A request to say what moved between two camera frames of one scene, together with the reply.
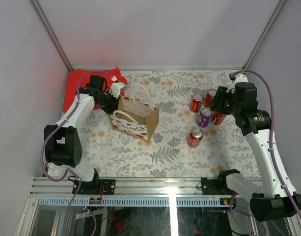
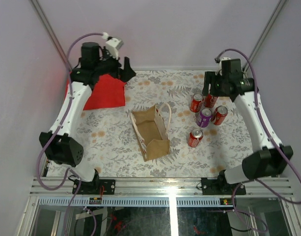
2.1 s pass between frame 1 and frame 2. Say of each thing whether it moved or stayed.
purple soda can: stayed
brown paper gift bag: moved
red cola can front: stayed
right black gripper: moved
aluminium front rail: stayed
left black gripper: moved
